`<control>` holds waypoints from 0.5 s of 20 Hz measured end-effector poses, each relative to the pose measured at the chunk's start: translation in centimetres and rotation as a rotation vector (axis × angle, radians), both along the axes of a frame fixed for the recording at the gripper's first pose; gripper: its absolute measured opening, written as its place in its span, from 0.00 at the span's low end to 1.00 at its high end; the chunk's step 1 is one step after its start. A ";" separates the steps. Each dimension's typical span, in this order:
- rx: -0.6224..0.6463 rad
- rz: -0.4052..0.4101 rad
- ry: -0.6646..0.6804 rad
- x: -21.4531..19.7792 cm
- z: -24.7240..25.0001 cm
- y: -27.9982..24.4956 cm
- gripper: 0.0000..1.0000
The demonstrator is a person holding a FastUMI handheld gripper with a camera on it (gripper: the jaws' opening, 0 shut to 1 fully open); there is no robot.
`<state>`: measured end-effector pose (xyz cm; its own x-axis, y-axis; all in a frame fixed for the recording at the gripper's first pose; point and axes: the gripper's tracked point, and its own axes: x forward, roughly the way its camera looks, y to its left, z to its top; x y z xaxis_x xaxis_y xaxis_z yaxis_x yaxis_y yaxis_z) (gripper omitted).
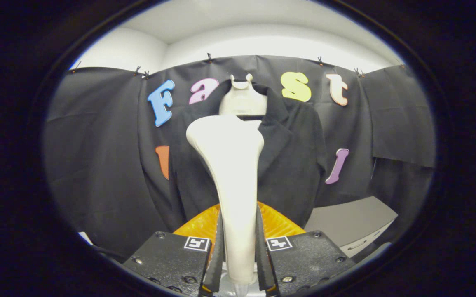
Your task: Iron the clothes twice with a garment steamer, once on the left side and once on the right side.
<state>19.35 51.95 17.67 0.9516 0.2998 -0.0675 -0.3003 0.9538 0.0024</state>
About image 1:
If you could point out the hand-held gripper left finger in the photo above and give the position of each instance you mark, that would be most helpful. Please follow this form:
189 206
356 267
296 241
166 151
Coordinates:
167 260

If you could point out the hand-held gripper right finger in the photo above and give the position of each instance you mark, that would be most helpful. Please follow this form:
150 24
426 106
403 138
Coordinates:
308 258

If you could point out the black suit jacket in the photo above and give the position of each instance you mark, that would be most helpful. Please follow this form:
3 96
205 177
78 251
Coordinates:
291 165

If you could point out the white garment steamer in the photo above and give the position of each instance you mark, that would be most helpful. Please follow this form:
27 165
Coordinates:
231 173

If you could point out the grey cabinet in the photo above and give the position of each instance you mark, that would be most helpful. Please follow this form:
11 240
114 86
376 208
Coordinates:
349 222

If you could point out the black backdrop cloth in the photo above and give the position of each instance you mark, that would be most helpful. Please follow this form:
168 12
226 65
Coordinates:
97 144

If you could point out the cream mannequin torso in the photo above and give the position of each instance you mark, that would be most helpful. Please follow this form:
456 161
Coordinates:
242 103

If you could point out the row of black clips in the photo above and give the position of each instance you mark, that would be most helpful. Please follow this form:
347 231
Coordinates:
209 56

